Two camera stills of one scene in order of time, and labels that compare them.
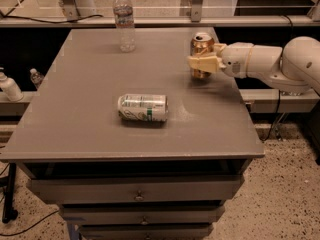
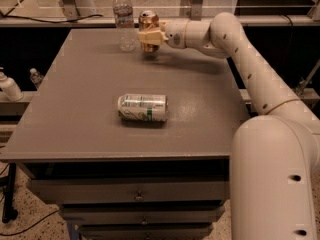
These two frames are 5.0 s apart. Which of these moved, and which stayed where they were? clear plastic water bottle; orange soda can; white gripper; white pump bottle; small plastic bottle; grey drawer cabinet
Moved: orange soda can; white gripper
Stayed: grey drawer cabinet; white pump bottle; clear plastic water bottle; small plastic bottle
